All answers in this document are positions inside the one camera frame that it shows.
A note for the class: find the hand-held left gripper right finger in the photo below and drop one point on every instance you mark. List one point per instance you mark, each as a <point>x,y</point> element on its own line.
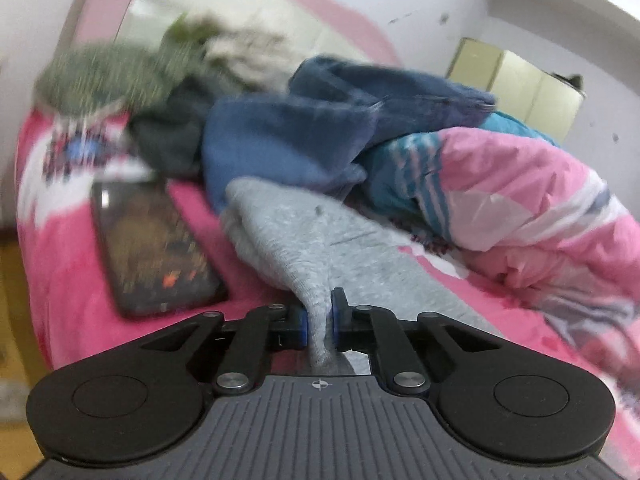
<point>336,327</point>

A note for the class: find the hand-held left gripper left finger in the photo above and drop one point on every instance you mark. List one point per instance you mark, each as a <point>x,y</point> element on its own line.
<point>300,330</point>

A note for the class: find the grey sweatpants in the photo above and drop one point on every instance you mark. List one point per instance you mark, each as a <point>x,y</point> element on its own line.
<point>310,250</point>

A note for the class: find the black smartphone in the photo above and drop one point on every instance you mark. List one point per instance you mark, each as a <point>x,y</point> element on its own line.
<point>150,250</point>

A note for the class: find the blue jeans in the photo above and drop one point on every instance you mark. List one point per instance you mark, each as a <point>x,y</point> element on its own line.
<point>300,130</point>

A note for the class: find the pink patterned quilt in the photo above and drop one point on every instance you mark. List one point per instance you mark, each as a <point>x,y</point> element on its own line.
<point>525,185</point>

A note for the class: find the dark grey cloth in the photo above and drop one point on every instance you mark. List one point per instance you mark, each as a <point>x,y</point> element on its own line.
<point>170,130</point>

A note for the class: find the pink floral blanket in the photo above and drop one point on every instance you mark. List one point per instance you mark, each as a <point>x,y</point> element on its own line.
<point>65,260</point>

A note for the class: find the pale yellow wardrobe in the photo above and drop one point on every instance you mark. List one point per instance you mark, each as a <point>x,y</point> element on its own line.
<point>520,85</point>

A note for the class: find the green speckled cloth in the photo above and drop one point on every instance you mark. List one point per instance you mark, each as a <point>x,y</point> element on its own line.
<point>95,80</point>

